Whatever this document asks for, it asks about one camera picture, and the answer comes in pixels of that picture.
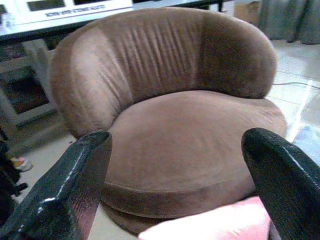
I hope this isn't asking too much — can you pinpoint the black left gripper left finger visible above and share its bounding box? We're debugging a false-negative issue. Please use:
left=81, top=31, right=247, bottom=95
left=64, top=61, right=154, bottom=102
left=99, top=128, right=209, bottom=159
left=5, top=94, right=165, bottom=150
left=0, top=130, right=113, bottom=240

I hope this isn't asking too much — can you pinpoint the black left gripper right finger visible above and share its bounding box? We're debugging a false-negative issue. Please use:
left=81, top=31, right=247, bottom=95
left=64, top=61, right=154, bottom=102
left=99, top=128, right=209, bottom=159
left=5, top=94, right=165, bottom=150
left=240, top=127, right=320, bottom=240

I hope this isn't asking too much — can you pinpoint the pink pillow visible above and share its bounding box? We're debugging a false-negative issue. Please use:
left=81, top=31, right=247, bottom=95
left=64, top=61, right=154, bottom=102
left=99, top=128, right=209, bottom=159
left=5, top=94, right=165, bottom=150
left=138, top=196, right=275, bottom=240

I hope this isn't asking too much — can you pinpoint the pink white slipper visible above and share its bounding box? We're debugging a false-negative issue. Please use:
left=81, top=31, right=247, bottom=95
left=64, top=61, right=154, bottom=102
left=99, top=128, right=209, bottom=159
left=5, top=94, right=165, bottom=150
left=12, top=156, right=34, bottom=173

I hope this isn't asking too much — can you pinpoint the black bag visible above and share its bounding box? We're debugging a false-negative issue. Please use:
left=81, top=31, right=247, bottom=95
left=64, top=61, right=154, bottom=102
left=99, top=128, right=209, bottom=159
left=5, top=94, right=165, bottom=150
left=0, top=126, right=28, bottom=221

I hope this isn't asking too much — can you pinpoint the brown round armchair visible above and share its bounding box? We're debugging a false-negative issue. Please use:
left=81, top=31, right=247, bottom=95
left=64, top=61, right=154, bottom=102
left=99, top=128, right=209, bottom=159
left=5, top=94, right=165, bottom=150
left=48, top=6, right=288, bottom=237

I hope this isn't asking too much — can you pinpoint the grey curtain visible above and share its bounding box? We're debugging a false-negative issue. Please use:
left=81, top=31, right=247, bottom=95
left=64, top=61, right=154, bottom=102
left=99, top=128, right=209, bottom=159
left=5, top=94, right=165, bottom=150
left=257, top=0, right=320, bottom=43

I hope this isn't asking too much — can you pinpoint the white printed long box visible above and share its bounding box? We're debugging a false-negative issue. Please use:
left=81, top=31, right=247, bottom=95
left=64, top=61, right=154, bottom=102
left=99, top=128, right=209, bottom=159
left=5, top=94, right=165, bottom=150
left=0, top=0, right=135, bottom=26

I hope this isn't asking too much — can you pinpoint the brown cardboard box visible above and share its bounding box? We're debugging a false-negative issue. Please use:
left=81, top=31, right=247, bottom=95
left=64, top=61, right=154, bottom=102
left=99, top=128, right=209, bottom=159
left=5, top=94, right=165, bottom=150
left=233, top=1, right=261, bottom=23

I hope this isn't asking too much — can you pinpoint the white shelf frame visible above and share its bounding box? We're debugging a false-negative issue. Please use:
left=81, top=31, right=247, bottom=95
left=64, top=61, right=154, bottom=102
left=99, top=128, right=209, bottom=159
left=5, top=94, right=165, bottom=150
left=0, top=39, right=58, bottom=128

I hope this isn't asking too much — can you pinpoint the white table black frame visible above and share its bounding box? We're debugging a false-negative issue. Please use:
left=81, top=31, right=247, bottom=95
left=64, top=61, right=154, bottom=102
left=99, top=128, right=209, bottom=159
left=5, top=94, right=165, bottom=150
left=0, top=0, right=226, bottom=47

